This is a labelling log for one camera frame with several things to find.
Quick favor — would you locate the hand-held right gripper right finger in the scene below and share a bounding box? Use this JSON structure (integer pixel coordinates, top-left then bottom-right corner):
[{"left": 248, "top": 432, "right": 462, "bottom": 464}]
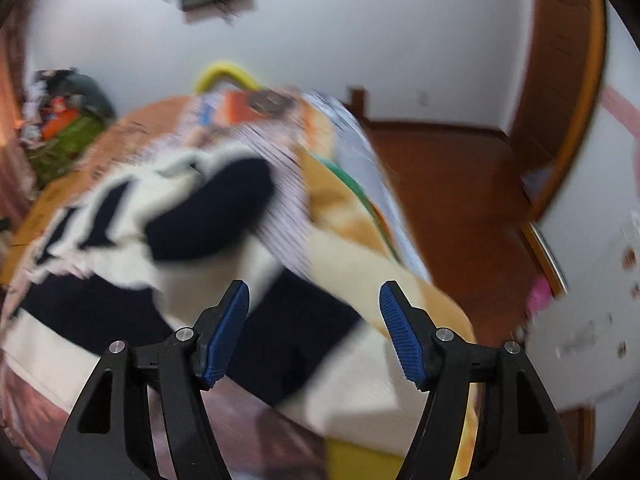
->
[{"left": 378, "top": 280, "right": 594, "bottom": 480}]

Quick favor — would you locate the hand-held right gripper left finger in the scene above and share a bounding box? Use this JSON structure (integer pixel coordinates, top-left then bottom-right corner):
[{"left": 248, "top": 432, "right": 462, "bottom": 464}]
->
[{"left": 48, "top": 279, "right": 250, "bottom": 480}]

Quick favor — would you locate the navy and cream striped garment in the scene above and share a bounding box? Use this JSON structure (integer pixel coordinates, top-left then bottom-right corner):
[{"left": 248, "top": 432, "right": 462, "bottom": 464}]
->
[{"left": 0, "top": 144, "right": 421, "bottom": 453}]

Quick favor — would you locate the pile of clothes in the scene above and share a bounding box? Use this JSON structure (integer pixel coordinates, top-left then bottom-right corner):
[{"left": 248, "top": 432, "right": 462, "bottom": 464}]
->
[{"left": 17, "top": 66, "right": 118, "bottom": 188}]

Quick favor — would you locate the printed cartoon blanket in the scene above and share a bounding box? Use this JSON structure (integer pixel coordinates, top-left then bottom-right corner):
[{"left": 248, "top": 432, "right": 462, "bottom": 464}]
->
[{"left": 0, "top": 87, "right": 483, "bottom": 480}]

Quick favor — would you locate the white cabinet with stickers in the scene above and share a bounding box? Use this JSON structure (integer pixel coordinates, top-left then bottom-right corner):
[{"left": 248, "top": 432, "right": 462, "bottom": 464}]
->
[{"left": 520, "top": 0, "right": 640, "bottom": 411}]

